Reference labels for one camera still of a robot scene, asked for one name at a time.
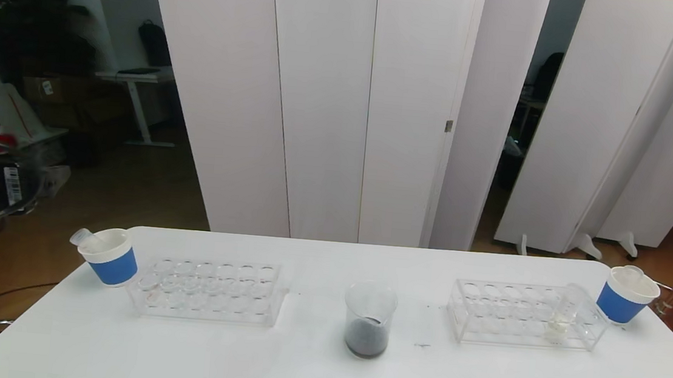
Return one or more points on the black backpack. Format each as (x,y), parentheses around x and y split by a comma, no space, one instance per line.
(154,45)

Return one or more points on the white machine with base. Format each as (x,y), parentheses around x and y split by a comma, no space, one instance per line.
(8,111)

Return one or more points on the brown cardboard box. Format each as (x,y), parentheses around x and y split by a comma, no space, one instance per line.
(59,90)

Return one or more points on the clear acrylic test tube rack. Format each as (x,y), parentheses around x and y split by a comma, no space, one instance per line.
(513,327)
(211,301)

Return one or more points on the blue liquid test tube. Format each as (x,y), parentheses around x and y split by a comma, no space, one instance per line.
(82,237)

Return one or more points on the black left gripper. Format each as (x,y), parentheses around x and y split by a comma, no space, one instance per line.
(12,184)

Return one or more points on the black laptop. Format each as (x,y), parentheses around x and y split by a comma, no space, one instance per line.
(139,71)

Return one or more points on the white office desk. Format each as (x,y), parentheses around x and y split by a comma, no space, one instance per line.
(136,78)

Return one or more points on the metal partition hinge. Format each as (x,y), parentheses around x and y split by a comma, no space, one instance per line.
(448,126)

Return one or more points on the white blue paper cup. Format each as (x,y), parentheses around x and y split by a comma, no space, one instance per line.
(113,264)
(619,305)

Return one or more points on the yellow liquid test tube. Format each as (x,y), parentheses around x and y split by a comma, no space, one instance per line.
(557,330)

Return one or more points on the clear glass beaker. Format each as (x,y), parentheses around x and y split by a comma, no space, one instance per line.
(366,341)

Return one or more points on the black chair backrest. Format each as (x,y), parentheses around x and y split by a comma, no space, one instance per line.
(547,76)

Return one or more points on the clear plastic test tube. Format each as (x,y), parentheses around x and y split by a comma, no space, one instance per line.
(629,274)

